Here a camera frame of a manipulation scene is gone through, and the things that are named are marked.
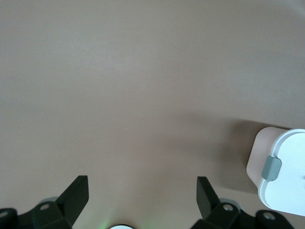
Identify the pale pink plastic box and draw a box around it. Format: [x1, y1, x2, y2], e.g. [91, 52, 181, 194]
[246, 127, 289, 189]

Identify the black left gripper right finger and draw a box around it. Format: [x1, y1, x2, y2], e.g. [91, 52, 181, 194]
[193, 176, 294, 229]

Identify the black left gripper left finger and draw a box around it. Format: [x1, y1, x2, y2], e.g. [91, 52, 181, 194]
[0, 176, 89, 229]

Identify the white lid with grey latches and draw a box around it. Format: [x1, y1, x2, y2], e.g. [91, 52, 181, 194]
[258, 128, 305, 217]

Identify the brown table mat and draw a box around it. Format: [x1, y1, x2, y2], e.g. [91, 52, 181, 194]
[0, 0, 305, 229]

